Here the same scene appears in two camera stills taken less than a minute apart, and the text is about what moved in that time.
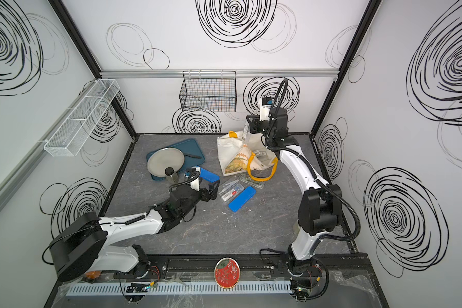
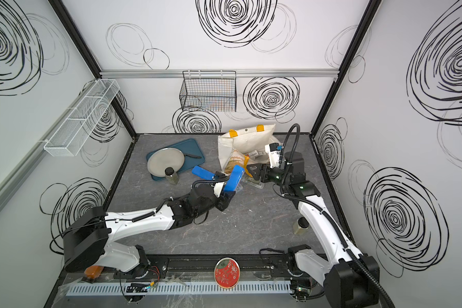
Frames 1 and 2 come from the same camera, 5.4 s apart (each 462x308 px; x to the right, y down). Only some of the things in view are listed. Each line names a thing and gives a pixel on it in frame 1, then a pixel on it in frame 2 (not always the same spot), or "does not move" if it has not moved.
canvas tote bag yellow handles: (237, 156) does not move
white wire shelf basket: (68, 138) does not move
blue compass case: (240, 199) → (234, 178)
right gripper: (255, 125) → (261, 168)
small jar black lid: (171, 176) does not move
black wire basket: (209, 91) does not move
